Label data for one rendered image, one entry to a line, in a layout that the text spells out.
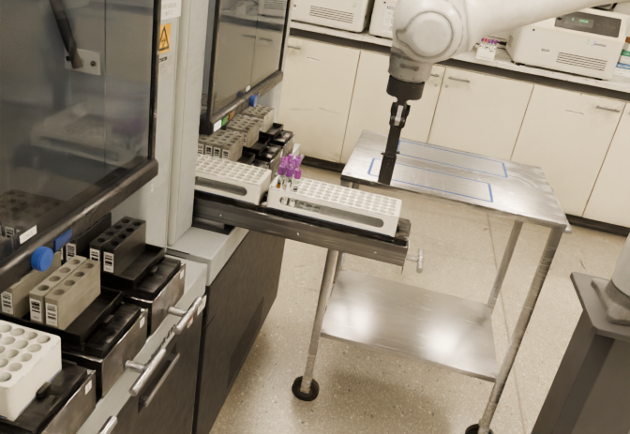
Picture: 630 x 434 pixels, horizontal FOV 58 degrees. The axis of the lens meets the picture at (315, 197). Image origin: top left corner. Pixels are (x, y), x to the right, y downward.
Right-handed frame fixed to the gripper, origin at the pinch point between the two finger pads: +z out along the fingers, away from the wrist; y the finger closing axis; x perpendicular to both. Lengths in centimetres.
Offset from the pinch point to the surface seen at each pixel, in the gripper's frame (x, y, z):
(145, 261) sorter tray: -37, 38, 13
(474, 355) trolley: 39, -34, 67
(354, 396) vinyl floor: 6, -33, 95
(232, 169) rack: -35.3, -0.5, 8.7
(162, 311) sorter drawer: -32, 43, 19
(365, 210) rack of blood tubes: -2.6, 5.1, 8.8
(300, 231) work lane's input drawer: -15.8, 6.7, 16.6
